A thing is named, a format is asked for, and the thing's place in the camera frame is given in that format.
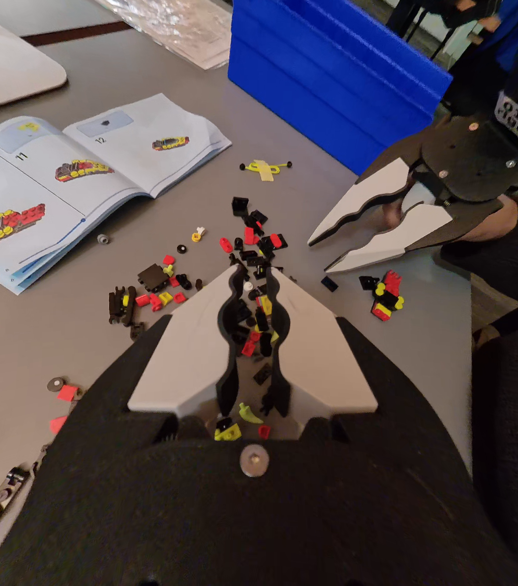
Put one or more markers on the white display stand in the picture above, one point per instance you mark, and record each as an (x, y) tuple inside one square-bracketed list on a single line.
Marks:
[(2, 68)]

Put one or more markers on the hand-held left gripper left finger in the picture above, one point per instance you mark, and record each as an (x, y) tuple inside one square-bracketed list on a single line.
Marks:
[(181, 361)]

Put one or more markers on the clear plastic bag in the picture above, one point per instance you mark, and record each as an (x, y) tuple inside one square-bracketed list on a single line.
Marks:
[(172, 27)]

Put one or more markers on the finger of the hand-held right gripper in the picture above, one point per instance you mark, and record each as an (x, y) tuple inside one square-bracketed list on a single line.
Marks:
[(368, 192), (400, 233)]

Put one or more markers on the person's right hand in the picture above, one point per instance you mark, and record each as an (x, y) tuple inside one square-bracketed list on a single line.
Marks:
[(492, 224)]

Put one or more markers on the pile of lego pieces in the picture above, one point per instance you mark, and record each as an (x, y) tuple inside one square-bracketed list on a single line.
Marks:
[(259, 247)]

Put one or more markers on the lego instruction booklet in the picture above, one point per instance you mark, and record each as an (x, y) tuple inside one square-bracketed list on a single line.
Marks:
[(57, 183)]

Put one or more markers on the blue storage bin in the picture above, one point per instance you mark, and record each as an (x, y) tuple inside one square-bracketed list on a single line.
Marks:
[(332, 78)]

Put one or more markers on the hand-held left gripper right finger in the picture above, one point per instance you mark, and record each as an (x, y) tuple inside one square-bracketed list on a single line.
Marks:
[(327, 361)]

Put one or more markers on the person's right forearm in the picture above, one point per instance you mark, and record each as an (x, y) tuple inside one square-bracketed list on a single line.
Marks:
[(515, 274)]

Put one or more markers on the small grey round stud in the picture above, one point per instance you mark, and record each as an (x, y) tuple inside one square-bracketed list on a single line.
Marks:
[(103, 239)]

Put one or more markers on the partly built lego model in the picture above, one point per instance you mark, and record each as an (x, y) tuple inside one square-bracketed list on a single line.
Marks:
[(387, 297)]

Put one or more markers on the black bracket brick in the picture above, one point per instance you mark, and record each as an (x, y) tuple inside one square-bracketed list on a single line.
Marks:
[(240, 206)]

